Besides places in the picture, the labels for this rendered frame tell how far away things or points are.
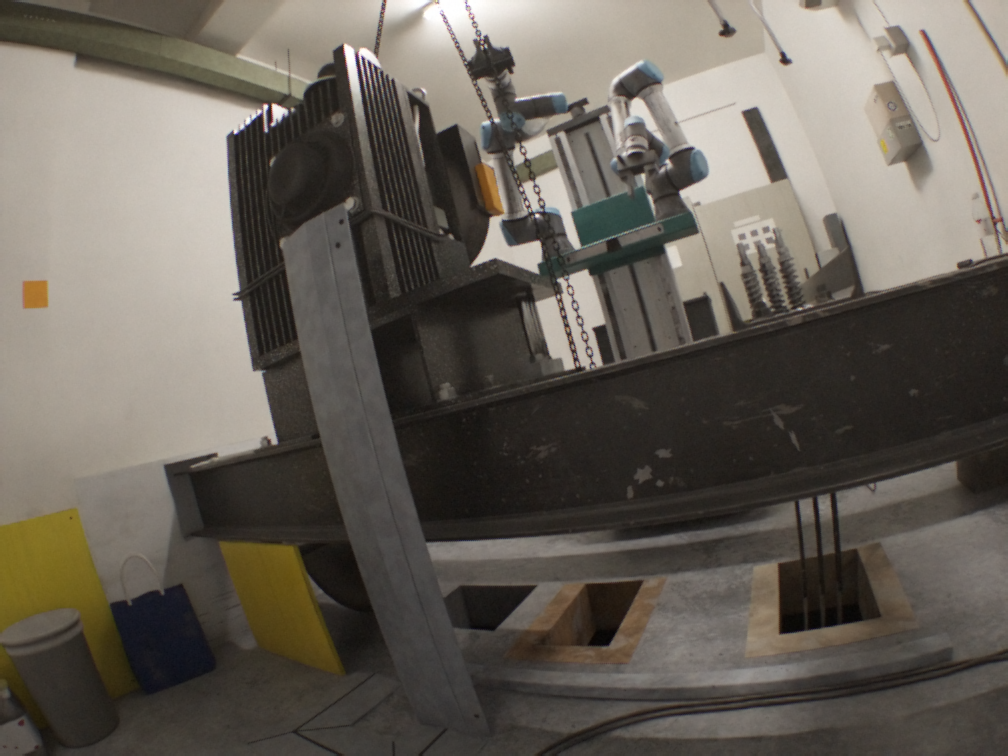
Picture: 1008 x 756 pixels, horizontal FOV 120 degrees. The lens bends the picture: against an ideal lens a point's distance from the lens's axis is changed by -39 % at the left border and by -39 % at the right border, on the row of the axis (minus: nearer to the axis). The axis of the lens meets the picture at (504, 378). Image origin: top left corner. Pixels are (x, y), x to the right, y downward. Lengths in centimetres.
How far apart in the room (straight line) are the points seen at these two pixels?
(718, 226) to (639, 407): 318
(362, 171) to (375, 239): 17
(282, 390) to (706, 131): 385
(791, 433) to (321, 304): 81
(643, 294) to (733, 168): 235
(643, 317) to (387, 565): 154
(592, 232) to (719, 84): 275
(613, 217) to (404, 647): 174
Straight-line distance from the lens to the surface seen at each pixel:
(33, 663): 154
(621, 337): 206
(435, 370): 95
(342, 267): 87
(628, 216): 206
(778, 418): 76
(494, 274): 88
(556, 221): 202
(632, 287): 210
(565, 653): 125
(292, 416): 128
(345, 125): 119
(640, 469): 80
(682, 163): 188
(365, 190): 109
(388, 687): 131
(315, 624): 141
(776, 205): 392
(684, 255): 387
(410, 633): 95
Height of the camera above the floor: 66
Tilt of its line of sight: 1 degrees up
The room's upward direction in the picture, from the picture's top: 14 degrees counter-clockwise
